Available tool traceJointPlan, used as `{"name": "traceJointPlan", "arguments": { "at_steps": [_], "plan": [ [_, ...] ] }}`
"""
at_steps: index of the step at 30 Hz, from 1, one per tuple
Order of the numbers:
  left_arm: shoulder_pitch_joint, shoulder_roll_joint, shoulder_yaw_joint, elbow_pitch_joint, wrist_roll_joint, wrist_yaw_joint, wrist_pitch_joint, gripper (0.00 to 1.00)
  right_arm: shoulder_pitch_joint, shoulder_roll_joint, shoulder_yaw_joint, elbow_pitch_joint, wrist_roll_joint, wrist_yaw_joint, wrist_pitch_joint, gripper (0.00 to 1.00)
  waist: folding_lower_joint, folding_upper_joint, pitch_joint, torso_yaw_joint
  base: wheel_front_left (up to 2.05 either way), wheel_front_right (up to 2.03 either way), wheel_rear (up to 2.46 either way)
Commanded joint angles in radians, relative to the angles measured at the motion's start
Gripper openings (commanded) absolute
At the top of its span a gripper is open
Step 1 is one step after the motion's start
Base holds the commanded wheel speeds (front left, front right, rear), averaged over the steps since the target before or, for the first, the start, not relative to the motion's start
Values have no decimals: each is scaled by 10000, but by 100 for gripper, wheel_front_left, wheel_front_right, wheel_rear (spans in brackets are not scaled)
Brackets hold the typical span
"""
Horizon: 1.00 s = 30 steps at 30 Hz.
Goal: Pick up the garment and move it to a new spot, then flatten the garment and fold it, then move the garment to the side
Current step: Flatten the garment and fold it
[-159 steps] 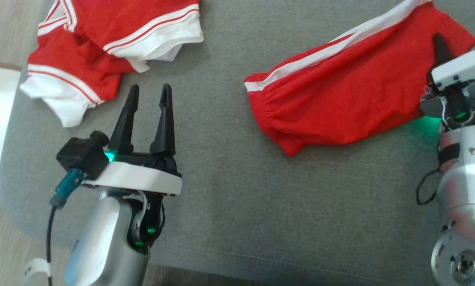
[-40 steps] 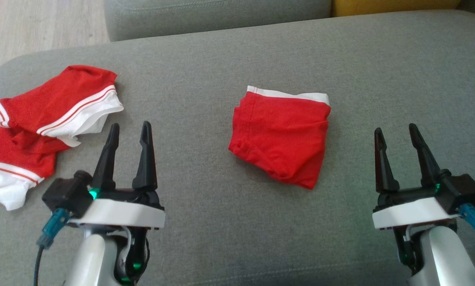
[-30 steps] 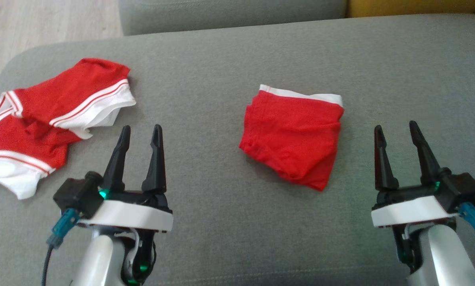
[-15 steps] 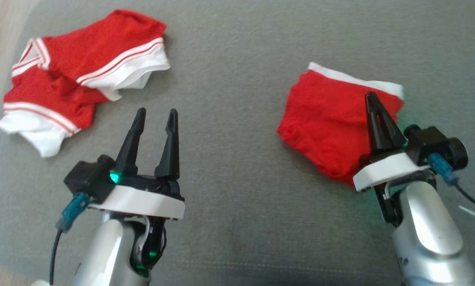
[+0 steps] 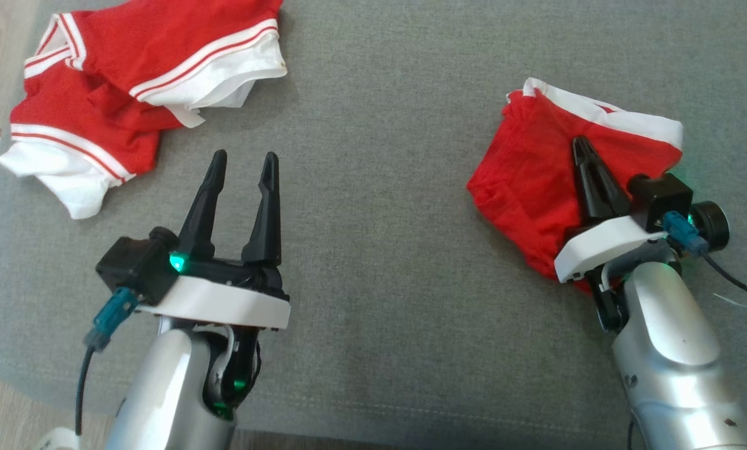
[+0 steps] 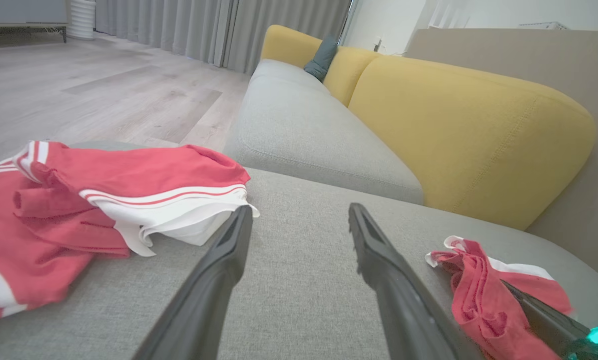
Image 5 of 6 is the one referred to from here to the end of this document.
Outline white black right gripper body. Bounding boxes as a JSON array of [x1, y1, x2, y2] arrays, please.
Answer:
[[553, 212, 668, 285]]

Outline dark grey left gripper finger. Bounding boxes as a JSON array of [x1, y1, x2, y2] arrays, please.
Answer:
[[178, 149, 229, 262], [241, 152, 283, 266]]

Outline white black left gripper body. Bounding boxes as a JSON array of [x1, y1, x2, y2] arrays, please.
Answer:
[[137, 253, 291, 331]]

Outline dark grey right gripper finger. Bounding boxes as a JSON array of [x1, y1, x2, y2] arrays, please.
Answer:
[[583, 136, 631, 217], [571, 136, 603, 223]]

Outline red white basketball shorts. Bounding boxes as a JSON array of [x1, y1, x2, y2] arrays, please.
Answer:
[[466, 77, 684, 294]]

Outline red white basketball jersey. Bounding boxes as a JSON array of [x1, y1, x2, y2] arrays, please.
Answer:
[[0, 0, 288, 221]]

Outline large grey sofa seat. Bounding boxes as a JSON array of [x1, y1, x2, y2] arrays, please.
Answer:
[[0, 0, 747, 450]]

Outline right arm cable teal plug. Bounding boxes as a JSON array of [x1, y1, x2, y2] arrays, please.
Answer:
[[663, 211, 747, 316]]

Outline arm cable teal plug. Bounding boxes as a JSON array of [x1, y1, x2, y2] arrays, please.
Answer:
[[75, 287, 141, 438], [663, 211, 747, 316]]

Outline left arm cable teal plug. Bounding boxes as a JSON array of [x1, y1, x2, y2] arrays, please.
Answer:
[[75, 287, 141, 438]]

